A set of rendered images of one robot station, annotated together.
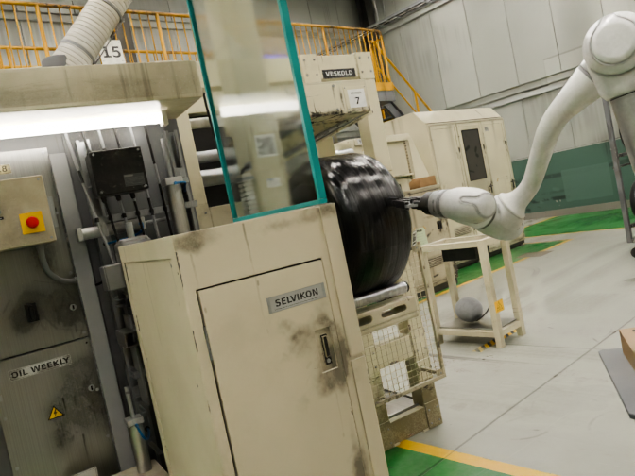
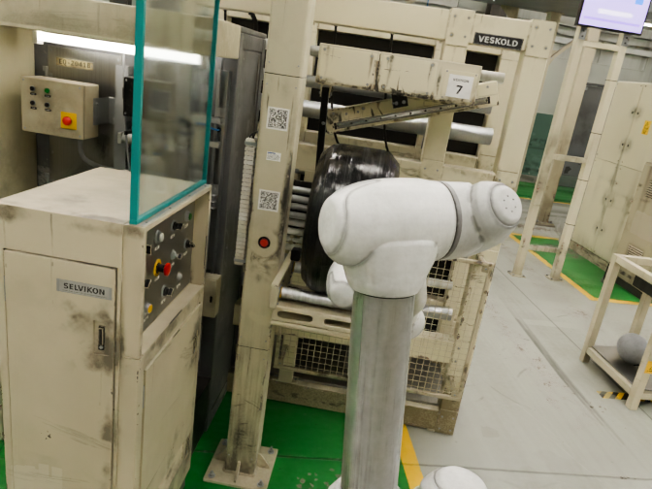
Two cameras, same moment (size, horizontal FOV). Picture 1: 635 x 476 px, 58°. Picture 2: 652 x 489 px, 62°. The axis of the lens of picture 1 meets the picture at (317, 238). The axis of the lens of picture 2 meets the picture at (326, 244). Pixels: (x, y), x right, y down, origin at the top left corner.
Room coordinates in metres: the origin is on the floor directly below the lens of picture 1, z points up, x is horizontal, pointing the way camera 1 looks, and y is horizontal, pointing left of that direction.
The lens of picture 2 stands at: (0.53, -1.14, 1.71)
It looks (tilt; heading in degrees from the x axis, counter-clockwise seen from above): 18 degrees down; 34
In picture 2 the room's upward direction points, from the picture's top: 8 degrees clockwise
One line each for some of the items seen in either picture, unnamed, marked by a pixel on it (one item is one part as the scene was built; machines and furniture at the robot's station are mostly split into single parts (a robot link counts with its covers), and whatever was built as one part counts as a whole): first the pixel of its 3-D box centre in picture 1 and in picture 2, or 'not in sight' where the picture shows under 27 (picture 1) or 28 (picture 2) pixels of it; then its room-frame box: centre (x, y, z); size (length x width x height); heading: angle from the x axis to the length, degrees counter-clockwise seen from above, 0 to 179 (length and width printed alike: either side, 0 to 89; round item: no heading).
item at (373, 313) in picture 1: (371, 314); (322, 315); (2.08, -0.14, 0.84); 0.36 x 0.09 x 0.06; 120
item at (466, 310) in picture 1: (470, 289); (645, 330); (4.39, -1.09, 0.40); 0.60 x 0.35 x 0.80; 41
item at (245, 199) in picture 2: not in sight; (246, 202); (1.98, 0.20, 1.19); 0.05 x 0.04 x 0.48; 30
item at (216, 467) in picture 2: not in sight; (242, 462); (2.05, 0.14, 0.02); 0.27 x 0.27 x 0.04; 30
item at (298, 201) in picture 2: not in sight; (293, 215); (2.42, 0.31, 1.05); 0.20 x 0.15 x 0.30; 120
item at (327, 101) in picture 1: (298, 107); (397, 75); (2.52, -0.03, 1.71); 0.61 x 0.25 x 0.15; 120
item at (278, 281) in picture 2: not in sight; (283, 277); (2.11, 0.08, 0.90); 0.40 x 0.03 x 0.10; 30
